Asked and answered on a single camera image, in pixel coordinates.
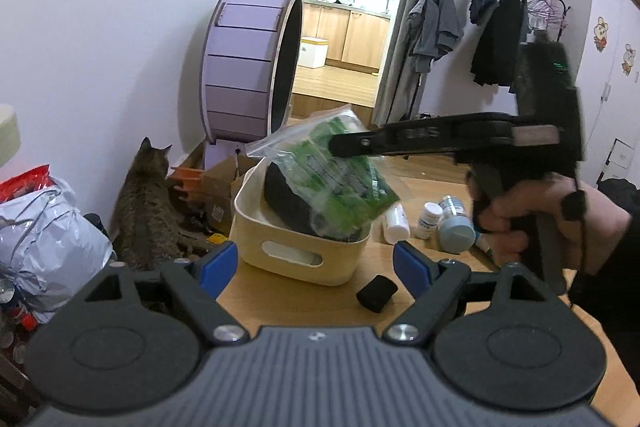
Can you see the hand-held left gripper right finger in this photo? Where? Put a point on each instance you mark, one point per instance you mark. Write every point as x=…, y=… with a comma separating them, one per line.
x=413, y=265

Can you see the small white tube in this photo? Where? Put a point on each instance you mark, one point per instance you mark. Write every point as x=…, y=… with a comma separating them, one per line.
x=484, y=244

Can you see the cream plastic storage bin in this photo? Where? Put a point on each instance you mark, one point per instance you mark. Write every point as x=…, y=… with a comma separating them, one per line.
x=295, y=252

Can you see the white wardrobe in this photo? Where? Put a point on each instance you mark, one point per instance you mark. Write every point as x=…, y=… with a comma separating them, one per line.
x=610, y=72

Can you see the brown cardboard box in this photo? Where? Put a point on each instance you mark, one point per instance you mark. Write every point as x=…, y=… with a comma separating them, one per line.
x=220, y=192

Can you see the dark blue hanging garment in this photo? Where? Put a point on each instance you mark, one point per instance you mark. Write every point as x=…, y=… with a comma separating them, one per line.
x=484, y=2

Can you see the orange plastic toy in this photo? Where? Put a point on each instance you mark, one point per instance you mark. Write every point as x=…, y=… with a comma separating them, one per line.
x=185, y=179

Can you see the white plastic bottle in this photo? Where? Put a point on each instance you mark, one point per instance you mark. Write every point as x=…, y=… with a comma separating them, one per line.
x=396, y=222

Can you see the white blue-label pill bottle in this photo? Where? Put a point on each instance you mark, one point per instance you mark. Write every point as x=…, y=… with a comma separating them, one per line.
x=429, y=221

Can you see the grey curtain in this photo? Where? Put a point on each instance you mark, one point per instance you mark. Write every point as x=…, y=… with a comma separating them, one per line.
x=415, y=7

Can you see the small black roll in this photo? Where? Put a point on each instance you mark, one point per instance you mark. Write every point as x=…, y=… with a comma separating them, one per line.
x=377, y=293

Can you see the tabby cat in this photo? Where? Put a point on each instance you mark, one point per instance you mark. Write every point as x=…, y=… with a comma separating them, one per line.
x=142, y=217

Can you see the black hanging garment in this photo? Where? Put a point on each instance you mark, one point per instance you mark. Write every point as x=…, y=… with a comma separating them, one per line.
x=500, y=42

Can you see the black round pouch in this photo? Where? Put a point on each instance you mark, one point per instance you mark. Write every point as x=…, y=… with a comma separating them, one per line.
x=285, y=194

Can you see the green packet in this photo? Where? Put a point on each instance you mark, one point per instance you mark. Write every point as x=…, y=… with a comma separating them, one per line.
x=345, y=177

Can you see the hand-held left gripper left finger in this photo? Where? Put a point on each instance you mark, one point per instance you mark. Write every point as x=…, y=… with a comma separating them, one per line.
x=220, y=265

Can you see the person's right forearm black sleeve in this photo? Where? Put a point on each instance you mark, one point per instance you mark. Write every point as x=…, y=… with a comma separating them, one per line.
x=612, y=257

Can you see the grey plastic bag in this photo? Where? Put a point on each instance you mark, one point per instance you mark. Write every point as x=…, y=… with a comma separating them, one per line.
x=50, y=247

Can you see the wooden kitchen cabinet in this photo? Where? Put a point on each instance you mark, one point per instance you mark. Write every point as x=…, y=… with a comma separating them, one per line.
x=350, y=32

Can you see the person's right hand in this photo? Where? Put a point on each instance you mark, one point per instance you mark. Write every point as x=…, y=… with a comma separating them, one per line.
x=540, y=212

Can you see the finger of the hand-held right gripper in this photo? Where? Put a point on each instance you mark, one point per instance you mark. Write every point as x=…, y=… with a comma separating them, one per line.
x=425, y=134

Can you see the light blue jar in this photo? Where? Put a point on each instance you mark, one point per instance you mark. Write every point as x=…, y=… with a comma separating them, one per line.
x=456, y=227

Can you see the grey hanging garment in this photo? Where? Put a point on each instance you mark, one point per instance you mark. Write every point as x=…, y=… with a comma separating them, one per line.
x=440, y=22

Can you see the white kitchen bin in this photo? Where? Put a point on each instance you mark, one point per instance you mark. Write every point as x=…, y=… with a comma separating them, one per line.
x=312, y=53

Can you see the red plastic bag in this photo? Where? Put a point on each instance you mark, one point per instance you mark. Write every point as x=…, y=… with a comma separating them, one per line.
x=25, y=182

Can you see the purple cat exercise wheel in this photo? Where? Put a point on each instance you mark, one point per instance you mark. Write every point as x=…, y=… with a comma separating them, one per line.
x=245, y=62

